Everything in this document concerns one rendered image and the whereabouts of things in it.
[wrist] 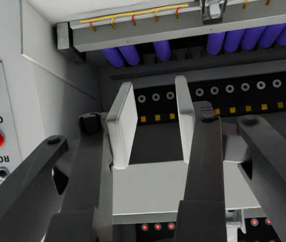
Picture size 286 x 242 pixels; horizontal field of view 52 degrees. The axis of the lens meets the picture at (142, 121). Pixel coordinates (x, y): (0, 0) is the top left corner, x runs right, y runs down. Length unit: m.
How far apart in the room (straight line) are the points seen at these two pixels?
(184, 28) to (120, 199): 0.17
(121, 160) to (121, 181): 0.12
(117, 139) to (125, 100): 0.03
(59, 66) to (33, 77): 0.05
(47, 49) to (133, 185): 0.15
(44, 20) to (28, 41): 0.05
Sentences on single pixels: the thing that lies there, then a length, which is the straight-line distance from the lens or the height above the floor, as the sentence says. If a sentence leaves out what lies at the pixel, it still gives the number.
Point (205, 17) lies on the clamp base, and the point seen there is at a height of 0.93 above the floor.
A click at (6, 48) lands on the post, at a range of 0.29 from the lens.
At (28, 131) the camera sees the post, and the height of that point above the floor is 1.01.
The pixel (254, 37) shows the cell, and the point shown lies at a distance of 0.35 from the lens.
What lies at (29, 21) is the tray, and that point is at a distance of 0.28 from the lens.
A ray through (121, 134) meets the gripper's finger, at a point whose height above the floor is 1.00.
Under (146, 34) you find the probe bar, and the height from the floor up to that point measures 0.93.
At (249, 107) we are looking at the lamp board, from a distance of 0.42.
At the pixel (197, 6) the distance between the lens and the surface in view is 0.30.
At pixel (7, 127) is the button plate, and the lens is 0.29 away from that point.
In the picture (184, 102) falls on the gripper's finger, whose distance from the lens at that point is 0.16.
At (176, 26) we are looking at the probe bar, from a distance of 0.29.
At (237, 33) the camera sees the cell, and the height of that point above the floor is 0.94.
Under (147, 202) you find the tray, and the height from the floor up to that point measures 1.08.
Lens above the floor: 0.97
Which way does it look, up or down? 9 degrees up
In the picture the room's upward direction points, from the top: 173 degrees clockwise
